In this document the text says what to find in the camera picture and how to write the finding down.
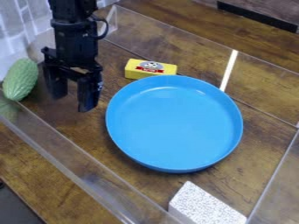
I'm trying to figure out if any white sheer curtain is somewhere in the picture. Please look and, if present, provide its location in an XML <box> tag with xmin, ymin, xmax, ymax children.
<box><xmin>0</xmin><ymin>0</ymin><xmax>52</xmax><ymax>81</ymax></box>

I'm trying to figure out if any white speckled foam block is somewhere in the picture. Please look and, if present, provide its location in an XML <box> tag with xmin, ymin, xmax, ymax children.
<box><xmin>168</xmin><ymin>181</ymin><xmax>247</xmax><ymax>224</ymax></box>

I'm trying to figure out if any green bumpy gourd toy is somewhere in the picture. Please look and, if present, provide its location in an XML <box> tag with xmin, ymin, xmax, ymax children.
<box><xmin>3</xmin><ymin>58</ymin><xmax>39</xmax><ymax>102</ymax></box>

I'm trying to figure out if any yellow rectangular block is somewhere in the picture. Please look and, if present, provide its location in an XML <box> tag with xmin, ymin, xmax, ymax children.
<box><xmin>125</xmin><ymin>59</ymin><xmax>177</xmax><ymax>80</ymax></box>

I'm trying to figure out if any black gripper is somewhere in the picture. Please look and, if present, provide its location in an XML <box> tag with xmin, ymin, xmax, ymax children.
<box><xmin>41</xmin><ymin>0</ymin><xmax>104</xmax><ymax>112</ymax></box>

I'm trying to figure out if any clear acrylic enclosure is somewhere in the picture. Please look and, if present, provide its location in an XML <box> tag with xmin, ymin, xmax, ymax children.
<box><xmin>0</xmin><ymin>0</ymin><xmax>299</xmax><ymax>224</ymax></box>

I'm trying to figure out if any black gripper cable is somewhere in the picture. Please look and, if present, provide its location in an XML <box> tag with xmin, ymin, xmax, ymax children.
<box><xmin>92</xmin><ymin>14</ymin><xmax>109</xmax><ymax>40</ymax></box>

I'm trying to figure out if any blue round tray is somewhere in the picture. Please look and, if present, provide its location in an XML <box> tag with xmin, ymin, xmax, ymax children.
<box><xmin>105</xmin><ymin>75</ymin><xmax>243</xmax><ymax>173</ymax></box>

